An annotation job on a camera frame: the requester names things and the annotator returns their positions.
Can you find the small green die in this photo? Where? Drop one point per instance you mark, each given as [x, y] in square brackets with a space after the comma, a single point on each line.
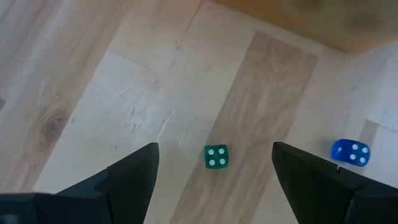
[216, 156]

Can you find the orange translucent plastic bin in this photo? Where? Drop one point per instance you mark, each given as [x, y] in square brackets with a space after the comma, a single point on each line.
[311, 21]

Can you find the small blue die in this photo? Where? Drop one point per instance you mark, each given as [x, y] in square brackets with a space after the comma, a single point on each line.
[350, 152]

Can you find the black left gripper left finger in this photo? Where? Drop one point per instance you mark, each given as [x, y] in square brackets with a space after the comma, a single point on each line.
[124, 193]

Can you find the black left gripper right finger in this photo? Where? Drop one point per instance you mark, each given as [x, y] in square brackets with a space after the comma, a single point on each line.
[311, 193]

